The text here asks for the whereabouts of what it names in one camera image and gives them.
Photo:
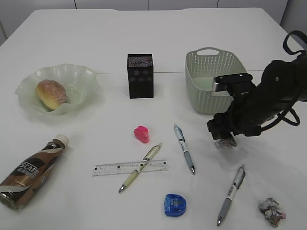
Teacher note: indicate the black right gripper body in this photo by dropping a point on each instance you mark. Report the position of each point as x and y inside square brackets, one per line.
[247, 113]

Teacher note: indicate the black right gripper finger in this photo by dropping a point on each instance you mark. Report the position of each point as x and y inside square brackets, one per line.
[232, 137]
[218, 134]

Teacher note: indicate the paper ball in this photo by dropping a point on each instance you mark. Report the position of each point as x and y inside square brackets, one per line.
[225, 143]
[272, 212]

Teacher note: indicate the pink eraser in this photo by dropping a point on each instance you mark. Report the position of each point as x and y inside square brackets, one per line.
[141, 133]

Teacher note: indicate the golden sugared bread roll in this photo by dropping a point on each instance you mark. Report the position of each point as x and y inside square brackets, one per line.
[51, 93]

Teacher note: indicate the brown Nescafe coffee bottle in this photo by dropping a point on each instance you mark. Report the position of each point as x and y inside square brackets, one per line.
[25, 180]

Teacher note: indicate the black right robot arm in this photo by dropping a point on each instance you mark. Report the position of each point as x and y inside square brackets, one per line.
[290, 80]

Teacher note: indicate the blue grey ballpoint pen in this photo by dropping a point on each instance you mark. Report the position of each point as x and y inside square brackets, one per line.
[181, 140]

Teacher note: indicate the grey white ballpoint pen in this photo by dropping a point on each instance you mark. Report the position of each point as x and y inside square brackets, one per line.
[238, 179]

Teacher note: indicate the green plastic woven basket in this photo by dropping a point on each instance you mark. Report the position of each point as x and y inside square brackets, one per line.
[201, 66]

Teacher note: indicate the cream green ballpoint pen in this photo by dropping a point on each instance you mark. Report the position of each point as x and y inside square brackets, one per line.
[152, 152]

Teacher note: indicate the black square pen holder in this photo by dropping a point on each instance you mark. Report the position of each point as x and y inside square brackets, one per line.
[140, 75]

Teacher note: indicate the pale green wavy glass plate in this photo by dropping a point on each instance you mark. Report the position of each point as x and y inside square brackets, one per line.
[79, 82]

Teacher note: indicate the blue correction tape dispenser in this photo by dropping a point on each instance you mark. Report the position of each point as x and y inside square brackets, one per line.
[174, 205]

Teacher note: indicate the clear plastic ruler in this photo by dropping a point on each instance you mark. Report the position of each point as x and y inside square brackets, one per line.
[129, 167]

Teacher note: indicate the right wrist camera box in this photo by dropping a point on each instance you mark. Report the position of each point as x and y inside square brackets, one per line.
[233, 83]

